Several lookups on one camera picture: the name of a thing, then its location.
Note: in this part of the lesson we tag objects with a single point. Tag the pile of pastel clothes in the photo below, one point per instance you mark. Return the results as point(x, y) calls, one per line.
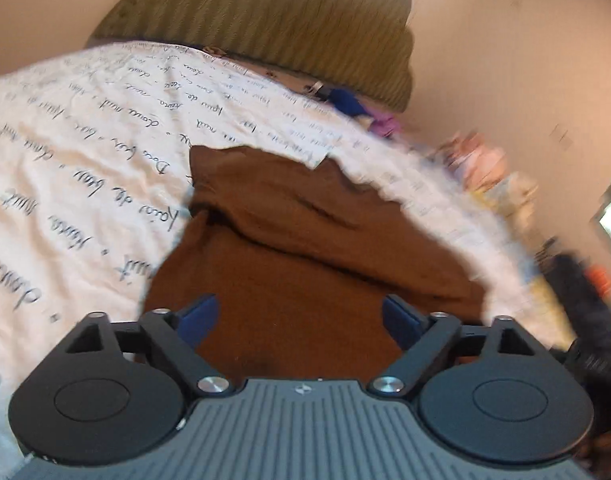
point(490, 170)

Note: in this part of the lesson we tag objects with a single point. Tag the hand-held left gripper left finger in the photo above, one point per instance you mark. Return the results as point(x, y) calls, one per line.
point(201, 313)

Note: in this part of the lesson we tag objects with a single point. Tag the purple cloth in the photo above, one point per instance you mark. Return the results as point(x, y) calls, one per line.
point(384, 124)

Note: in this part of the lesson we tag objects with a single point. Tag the blue cloth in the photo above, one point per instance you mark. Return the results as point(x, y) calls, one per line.
point(346, 100)

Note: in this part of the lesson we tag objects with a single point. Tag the brown garment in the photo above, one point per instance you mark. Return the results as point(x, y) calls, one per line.
point(305, 260)

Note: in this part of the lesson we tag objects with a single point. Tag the white script-printed blanket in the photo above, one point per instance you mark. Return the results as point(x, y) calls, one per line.
point(80, 160)

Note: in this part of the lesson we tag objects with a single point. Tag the dark cloth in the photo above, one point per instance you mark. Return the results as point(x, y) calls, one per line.
point(580, 295)

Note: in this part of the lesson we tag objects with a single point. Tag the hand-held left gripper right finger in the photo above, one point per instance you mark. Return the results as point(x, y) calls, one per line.
point(398, 316)

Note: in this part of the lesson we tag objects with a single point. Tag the olive striped headboard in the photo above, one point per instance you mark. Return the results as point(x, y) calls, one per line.
point(285, 25)

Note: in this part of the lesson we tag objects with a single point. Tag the window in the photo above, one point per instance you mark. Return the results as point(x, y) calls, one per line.
point(610, 222)

